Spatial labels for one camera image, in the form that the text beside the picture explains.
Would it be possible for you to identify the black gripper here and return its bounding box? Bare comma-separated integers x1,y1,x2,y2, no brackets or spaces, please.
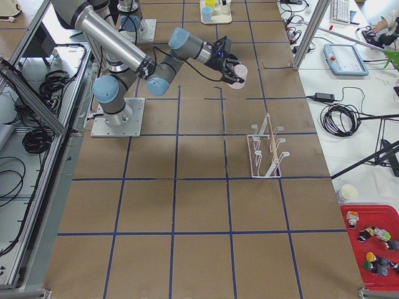
205,36,246,85

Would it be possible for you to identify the black power adapter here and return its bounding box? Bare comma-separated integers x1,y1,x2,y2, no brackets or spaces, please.
314,92,335,103

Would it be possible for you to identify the white paper cup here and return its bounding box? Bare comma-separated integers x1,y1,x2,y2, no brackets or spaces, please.
337,184,358,202

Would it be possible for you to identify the yellow plastic cup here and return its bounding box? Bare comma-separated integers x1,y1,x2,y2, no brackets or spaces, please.
204,0,216,9

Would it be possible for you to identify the light blue plastic cup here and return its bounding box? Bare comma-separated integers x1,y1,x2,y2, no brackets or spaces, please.
201,6,213,23

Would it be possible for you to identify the black camera tripod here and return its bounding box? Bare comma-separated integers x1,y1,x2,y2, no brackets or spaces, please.
330,113,399,181

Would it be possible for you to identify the cream plastic cup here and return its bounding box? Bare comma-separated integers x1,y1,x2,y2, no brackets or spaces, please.
213,5,221,16

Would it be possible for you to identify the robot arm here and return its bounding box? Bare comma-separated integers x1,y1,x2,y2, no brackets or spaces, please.
117,0,147,44
52,1,246,126

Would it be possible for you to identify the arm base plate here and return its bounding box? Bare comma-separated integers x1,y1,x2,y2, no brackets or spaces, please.
119,16,156,44
90,98,145,138

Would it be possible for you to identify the pink plastic cup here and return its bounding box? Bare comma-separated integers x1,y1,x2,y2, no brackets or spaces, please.
228,64,248,90

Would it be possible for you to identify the aluminium frame post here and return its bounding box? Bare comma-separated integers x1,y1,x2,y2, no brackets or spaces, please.
292,0,330,70

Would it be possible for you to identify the seated person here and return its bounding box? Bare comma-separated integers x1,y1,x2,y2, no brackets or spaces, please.
372,7,398,34

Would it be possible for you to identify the cream plastic tray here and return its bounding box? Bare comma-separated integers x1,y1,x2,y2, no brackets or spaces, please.
199,0,232,24

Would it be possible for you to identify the teach pendant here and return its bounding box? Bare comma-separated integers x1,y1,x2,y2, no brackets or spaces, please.
323,44,369,77

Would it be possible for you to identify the red plastic tray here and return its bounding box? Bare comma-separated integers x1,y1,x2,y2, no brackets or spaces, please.
340,204,398,292

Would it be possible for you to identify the coiled black cable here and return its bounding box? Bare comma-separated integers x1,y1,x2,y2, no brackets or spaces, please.
320,104,361,137

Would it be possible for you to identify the white wire cup rack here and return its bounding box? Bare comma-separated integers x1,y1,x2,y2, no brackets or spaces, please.
246,113,290,179

